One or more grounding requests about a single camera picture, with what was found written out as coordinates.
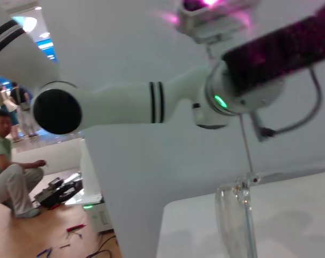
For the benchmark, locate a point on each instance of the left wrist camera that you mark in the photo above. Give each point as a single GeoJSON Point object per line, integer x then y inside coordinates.
{"type": "Point", "coordinates": [210, 21]}

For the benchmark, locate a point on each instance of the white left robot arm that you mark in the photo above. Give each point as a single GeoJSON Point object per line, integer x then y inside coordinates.
{"type": "Point", "coordinates": [119, 104]}

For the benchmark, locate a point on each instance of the clear frame glasses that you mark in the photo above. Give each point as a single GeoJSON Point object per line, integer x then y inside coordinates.
{"type": "Point", "coordinates": [246, 215]}

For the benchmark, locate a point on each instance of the standing person dark top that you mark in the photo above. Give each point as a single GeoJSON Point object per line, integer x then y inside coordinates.
{"type": "Point", "coordinates": [20, 99]}

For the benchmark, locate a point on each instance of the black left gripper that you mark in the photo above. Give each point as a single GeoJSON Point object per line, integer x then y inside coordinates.
{"type": "Point", "coordinates": [280, 51]}

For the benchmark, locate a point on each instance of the crouching man green shirt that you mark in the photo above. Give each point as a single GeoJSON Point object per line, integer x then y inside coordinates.
{"type": "Point", "coordinates": [1, 161]}

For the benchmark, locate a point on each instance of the black open tool case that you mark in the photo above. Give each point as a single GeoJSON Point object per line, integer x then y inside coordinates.
{"type": "Point", "coordinates": [57, 192]}

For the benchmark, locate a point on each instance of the white box green light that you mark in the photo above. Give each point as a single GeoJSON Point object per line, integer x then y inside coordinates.
{"type": "Point", "coordinates": [97, 215]}

